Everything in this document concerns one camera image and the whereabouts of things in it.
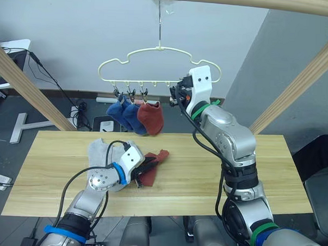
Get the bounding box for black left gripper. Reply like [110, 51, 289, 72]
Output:
[129, 155, 162, 190]

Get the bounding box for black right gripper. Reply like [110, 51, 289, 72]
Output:
[168, 73, 194, 108]

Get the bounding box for red sock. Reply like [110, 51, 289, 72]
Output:
[137, 148, 170, 188]
[136, 101, 165, 137]

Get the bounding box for metal hanger clip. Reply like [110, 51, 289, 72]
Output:
[125, 84, 137, 104]
[138, 85, 150, 104]
[112, 84, 125, 100]

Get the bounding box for cream cloud-shaped clip hanger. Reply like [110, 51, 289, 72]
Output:
[96, 42, 224, 91]

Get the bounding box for metal hanger hook rod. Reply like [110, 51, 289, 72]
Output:
[156, 0, 164, 47]

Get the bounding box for blue sock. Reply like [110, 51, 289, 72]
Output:
[121, 102, 150, 137]
[106, 94, 129, 127]

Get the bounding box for small white floor device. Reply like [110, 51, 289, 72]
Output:
[99, 120, 115, 133]

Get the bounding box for grey rounded robot leg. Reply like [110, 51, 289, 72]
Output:
[121, 215, 153, 246]
[190, 218, 240, 246]

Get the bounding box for white T-shaped stand foot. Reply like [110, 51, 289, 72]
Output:
[10, 112, 57, 146]

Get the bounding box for black chair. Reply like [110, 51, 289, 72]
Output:
[289, 132, 328, 237]

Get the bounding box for white flat panel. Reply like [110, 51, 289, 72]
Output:
[0, 38, 32, 52]

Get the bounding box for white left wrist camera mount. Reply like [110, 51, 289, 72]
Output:
[117, 145, 147, 184]

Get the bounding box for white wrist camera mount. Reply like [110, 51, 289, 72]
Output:
[117, 145, 147, 184]
[186, 64, 214, 115]

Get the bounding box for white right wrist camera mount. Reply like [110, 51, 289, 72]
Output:
[186, 64, 214, 115]

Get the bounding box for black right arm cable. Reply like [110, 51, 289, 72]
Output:
[168, 87, 237, 222]

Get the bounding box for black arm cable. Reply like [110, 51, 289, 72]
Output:
[168, 87, 237, 222]
[54, 137, 131, 236]

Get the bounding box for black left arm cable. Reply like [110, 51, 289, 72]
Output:
[54, 137, 131, 236]

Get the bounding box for black floor cables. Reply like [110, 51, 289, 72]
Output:
[0, 47, 95, 131]

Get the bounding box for horizontal wooden frame beam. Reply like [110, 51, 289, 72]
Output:
[0, 0, 328, 20]

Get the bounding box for slanted wooden frame beam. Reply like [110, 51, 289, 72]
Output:
[249, 23, 328, 138]
[0, 38, 82, 132]

